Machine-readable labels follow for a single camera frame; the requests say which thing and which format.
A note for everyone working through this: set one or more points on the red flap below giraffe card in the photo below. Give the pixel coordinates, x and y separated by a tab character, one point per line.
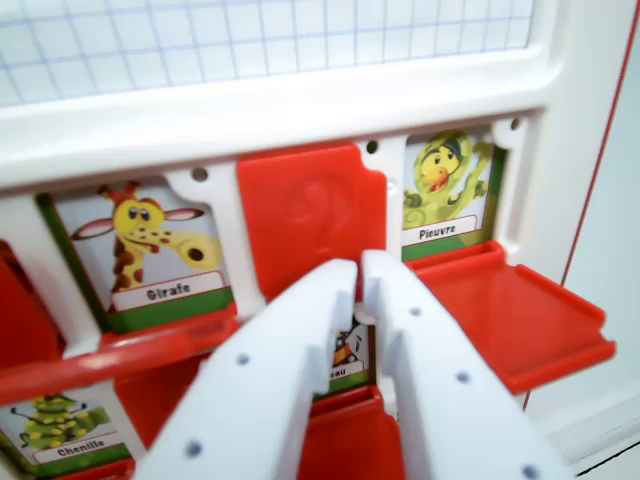
125	352

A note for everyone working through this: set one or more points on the red flap below crow card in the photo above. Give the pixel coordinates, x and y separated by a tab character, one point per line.
350	440

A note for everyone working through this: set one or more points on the red and white game board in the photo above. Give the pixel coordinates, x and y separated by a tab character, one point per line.
300	100

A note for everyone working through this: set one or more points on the red flap below octopus card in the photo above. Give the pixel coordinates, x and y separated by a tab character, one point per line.
500	320

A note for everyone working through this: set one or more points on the giraffe picture card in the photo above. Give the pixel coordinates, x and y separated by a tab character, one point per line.
150	250

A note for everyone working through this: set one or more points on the green octopus picture card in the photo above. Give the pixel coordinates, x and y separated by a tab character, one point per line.
445	195

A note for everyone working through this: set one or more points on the red flap with question mark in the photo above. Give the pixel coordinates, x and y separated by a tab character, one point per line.
300	200

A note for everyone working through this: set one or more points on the black crow picture card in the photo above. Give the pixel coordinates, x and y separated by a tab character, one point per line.
352	350

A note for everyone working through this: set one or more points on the green caterpillar picture card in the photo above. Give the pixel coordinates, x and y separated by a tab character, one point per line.
55	435

